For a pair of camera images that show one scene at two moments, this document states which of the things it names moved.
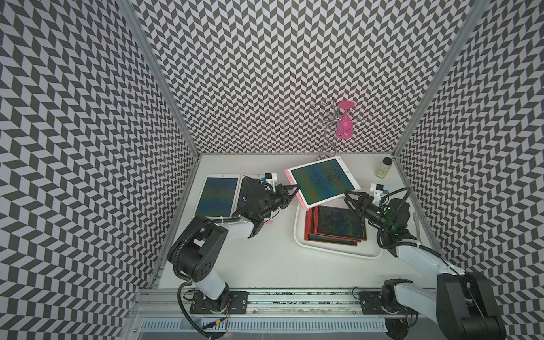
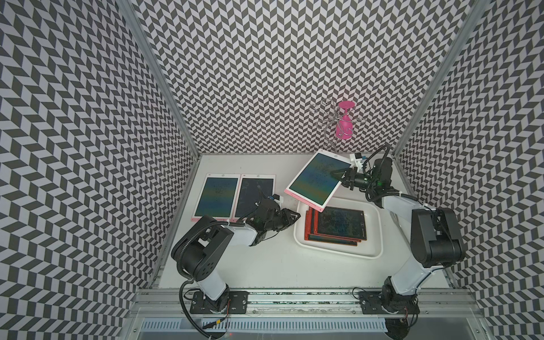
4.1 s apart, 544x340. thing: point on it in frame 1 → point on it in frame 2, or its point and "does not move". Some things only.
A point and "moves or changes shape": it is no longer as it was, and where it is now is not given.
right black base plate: (370, 304) does not move
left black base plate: (237, 303) does not move
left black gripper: (284, 195) → (290, 217)
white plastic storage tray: (368, 248) does not move
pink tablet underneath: (321, 180) moves or changes shape
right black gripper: (360, 208) → (349, 177)
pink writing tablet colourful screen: (217, 195) does not move
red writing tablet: (338, 222) does not move
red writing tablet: (321, 239) does not move
